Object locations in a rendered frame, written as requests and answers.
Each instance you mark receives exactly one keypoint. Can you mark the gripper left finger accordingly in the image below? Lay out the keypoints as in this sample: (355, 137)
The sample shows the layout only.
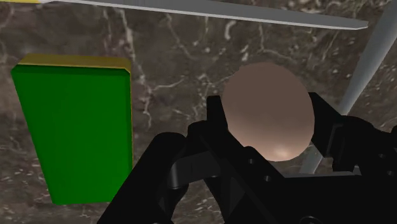
(173, 149)

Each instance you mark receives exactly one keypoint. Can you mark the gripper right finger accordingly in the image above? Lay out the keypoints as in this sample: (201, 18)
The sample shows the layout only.
(350, 136)

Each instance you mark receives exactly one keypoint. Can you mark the brown egg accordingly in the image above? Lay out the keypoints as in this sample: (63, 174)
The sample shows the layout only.
(268, 111)

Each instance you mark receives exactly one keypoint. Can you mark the green sponge with yellow back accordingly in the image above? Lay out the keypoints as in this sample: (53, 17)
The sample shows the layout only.
(77, 133)

